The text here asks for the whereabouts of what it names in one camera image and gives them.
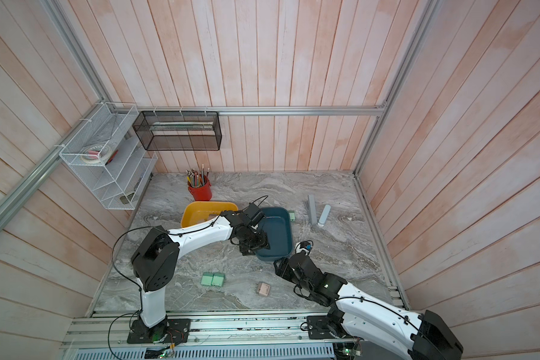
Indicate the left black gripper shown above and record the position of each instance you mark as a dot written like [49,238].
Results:
[261,244]

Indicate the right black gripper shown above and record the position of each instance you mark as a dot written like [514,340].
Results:
[284,269]

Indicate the teal plastic storage box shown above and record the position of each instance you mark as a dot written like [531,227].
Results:
[276,225]

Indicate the yellow plastic storage box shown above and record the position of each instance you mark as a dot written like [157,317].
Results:
[202,211]

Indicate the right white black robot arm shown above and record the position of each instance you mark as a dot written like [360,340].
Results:
[353,313]

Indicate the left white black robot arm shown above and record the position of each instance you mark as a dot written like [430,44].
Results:
[155,260]

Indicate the red pencil holder cup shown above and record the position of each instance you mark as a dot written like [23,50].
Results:
[198,184]

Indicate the grey rectangular bar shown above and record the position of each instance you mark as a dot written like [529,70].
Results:
[312,210]

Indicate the light blue cylinder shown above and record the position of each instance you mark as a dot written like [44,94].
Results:
[324,216]

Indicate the tape roll on shelf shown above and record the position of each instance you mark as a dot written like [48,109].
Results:
[95,154]

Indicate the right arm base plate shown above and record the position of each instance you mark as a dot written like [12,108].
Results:
[325,327]

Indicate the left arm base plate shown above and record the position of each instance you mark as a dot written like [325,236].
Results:
[171,331]

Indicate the black mesh wall basket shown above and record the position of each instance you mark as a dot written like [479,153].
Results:
[161,130]

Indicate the white wire wall shelf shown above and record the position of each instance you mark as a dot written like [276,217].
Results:
[118,184]

